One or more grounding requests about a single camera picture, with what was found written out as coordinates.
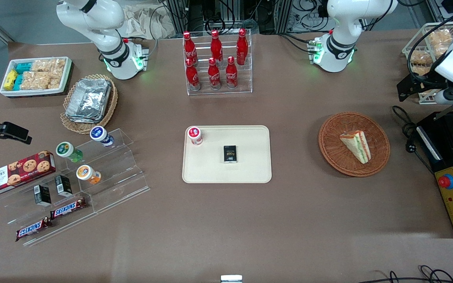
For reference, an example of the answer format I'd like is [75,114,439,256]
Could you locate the blue cap drink bottle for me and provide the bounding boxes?
[90,126,114,147]

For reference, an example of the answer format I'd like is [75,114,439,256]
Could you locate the clear acrylic step shelf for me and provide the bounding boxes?
[0,128,151,247]

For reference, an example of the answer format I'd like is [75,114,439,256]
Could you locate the red cola bottle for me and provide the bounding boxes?
[225,57,238,89]
[210,30,223,63]
[208,58,221,90]
[236,28,249,66]
[186,58,201,91]
[183,31,198,66]

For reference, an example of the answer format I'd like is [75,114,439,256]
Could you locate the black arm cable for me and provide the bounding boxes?
[407,6,453,85]

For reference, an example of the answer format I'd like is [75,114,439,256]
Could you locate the Snickers chocolate bar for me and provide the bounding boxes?
[49,197,88,220]
[15,217,53,242]

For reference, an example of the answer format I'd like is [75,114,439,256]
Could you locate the clear bag of crackers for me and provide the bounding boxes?
[31,59,66,73]
[21,72,51,90]
[49,69,65,90]

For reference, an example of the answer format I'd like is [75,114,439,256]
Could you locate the aluminium frame with cables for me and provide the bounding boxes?
[163,0,331,35]

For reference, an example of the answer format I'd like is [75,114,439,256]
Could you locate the black power cable with plug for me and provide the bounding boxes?
[392,105,436,174]

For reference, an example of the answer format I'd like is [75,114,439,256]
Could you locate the red Walkers cookie box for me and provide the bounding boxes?
[0,151,56,198]

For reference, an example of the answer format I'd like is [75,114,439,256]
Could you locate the yellow snack packet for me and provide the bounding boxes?
[4,70,18,91]

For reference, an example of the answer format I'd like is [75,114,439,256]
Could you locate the black sealing machine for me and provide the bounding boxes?
[415,111,453,239]

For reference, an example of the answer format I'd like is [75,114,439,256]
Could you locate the small black carton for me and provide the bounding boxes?
[33,185,52,207]
[54,175,73,197]

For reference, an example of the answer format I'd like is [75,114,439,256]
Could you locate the orange cap drink bottle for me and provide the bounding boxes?
[76,165,102,186]

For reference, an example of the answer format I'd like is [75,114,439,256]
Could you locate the black floor cables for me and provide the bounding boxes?
[357,265,453,283]

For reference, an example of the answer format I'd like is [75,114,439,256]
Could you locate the green cap drink bottle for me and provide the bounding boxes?
[55,141,84,163]

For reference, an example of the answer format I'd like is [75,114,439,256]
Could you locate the beige plastic tray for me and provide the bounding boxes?
[182,125,273,184]

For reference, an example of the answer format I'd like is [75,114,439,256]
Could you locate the red cap yogurt bottle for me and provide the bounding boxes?
[187,126,204,146]

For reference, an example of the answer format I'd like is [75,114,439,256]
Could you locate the clear acrylic bottle rack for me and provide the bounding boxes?
[182,29,253,96]

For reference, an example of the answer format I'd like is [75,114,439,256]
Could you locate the small black box gold print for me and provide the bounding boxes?
[223,145,238,164]

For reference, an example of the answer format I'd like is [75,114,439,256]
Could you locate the light oval wicker basket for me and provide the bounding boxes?
[60,74,118,134]

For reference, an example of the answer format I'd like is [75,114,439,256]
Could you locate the triangular sandwich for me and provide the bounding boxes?
[339,130,372,165]

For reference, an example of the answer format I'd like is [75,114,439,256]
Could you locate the brown wicker basket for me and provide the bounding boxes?
[318,112,391,178]

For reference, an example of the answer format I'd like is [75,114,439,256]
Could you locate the metal machine lid bar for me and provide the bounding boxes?
[433,104,453,121]

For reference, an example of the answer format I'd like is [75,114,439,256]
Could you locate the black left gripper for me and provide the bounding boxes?
[396,72,448,103]

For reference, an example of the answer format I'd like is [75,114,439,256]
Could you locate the crumpled brown paper bag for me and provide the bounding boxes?
[120,3,177,40]

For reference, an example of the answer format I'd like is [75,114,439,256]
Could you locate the stack of foil trays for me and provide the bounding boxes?
[65,78,112,124]

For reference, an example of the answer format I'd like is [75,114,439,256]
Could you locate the white rectangular snack bin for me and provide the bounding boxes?
[0,57,73,97]

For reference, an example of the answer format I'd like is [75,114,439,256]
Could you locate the white wire rack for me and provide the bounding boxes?
[402,21,453,105]

